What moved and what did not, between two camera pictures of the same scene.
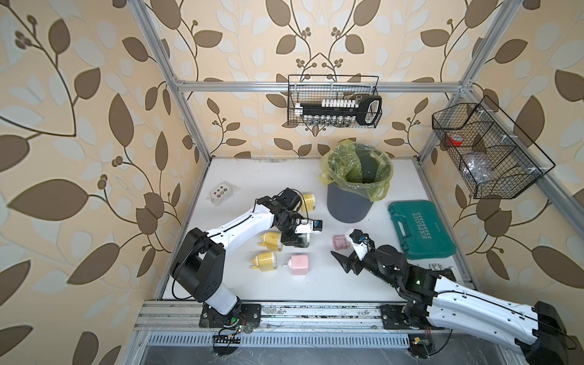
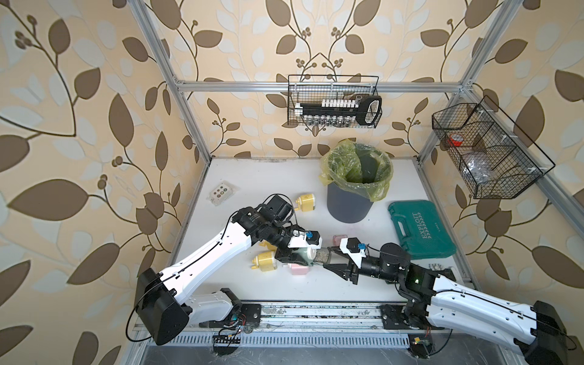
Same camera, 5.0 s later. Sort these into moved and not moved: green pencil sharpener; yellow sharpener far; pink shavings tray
Moved: green pencil sharpener
Not moved: yellow sharpener far; pink shavings tray
